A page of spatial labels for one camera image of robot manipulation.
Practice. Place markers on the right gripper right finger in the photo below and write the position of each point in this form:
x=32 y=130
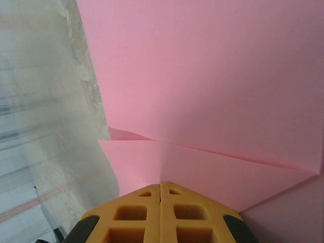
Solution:
x=202 y=217

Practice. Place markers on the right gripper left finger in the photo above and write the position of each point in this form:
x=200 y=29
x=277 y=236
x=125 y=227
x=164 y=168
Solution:
x=101 y=222

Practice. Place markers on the pink cloth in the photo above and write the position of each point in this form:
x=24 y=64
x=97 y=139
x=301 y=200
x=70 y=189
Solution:
x=202 y=76

